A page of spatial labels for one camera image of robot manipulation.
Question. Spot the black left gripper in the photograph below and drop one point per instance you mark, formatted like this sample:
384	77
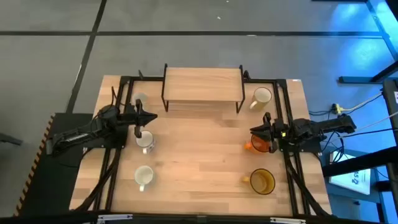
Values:
138	119

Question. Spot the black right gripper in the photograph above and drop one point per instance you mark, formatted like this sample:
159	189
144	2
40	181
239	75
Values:
275	130

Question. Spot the orange mug with dark rim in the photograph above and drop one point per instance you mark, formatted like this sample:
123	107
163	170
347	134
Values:
259	145

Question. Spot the blue white patterned mug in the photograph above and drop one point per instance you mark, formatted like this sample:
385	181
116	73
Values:
146	141

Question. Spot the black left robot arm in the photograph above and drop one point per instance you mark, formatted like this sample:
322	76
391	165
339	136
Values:
77	137

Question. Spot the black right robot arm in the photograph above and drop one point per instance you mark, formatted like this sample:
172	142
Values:
329	126

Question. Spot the grey ceramic mug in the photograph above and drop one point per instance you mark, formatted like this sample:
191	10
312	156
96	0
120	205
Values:
141	96

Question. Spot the cream ceramic mug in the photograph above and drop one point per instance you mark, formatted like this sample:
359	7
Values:
262	96

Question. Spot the black equipment at top left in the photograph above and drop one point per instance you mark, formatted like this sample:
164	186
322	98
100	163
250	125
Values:
149	78

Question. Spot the white ceramic mug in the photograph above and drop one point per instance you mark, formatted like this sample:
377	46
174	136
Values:
143	175

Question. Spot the wooden shelf with black legs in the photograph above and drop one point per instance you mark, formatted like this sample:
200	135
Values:
202	84

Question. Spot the yellow power strip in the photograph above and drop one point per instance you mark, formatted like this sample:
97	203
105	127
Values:
336	109

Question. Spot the black metal beam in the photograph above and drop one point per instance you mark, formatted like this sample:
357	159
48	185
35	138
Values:
357	162

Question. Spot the white printed sign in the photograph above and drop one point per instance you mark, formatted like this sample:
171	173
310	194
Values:
351	182

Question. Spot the black floor stand base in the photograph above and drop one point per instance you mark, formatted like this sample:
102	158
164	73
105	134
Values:
354	80

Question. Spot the black mat with hazard stripe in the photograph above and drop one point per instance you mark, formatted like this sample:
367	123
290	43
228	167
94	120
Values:
46	186

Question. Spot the black equipment rack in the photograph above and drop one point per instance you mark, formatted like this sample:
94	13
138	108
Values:
391	124

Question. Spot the silver metal bracket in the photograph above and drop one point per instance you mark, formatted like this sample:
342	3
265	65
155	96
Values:
115	217
287	221

